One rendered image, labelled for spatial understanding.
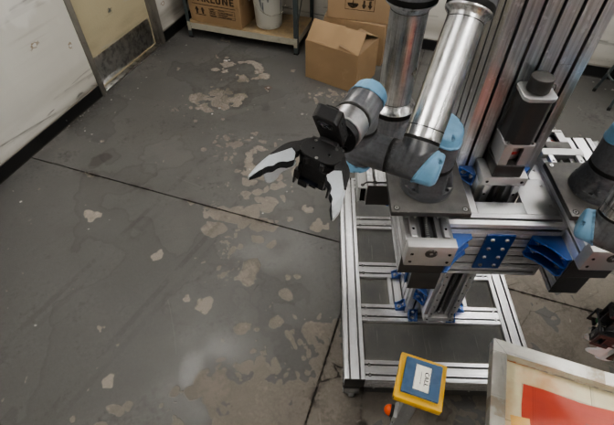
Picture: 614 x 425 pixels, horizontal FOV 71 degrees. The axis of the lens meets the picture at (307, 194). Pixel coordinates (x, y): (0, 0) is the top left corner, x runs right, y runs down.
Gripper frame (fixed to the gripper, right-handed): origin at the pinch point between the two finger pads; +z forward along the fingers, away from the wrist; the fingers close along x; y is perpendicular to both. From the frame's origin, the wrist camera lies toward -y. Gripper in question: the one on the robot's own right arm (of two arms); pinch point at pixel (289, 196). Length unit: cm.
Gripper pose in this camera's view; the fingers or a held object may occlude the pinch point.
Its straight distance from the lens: 66.3
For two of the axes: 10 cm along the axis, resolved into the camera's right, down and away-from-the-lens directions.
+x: -8.8, -4.3, 2.1
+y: -1.2, 6.3, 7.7
